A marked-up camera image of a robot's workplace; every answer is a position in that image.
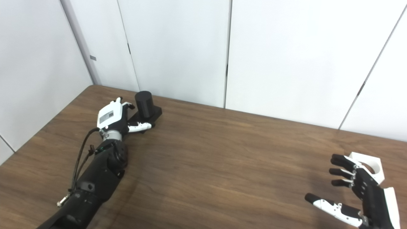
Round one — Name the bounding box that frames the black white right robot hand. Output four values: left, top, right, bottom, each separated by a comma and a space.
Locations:
305, 154, 401, 229

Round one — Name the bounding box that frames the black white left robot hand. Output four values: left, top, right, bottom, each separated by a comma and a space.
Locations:
96, 97, 153, 134

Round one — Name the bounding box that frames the white square piece with hole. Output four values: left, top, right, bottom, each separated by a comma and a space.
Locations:
348, 152, 386, 185

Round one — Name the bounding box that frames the black peg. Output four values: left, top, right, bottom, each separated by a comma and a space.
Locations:
127, 91, 162, 129

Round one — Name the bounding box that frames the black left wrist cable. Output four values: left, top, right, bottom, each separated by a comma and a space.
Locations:
57, 127, 100, 207

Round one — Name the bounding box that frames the grey wall post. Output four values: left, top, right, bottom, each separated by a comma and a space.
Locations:
60, 0, 102, 86

